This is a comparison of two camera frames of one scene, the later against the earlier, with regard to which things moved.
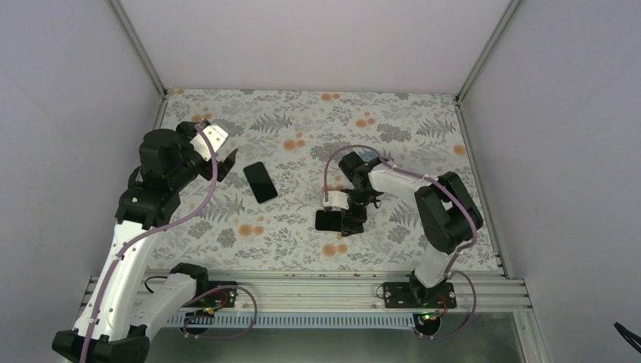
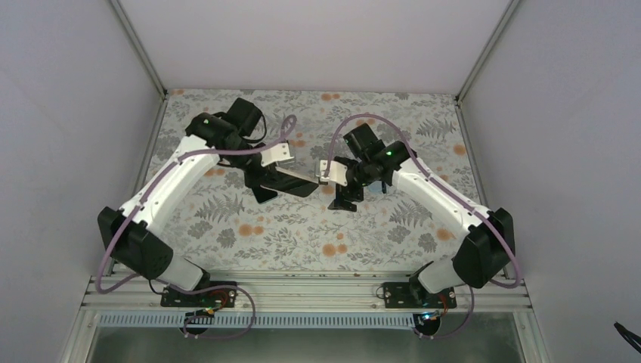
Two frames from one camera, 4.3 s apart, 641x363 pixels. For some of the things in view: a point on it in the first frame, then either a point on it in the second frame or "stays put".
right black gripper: x=347 y=224 to x=341 y=203
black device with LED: x=222 y=298 stays put
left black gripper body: x=181 y=176 to x=250 y=178
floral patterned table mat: x=259 y=215 stays put
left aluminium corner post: x=137 y=41 stays put
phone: x=327 y=221 to x=301 y=169
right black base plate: x=412 y=295 stays put
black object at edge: x=633 y=339 stays put
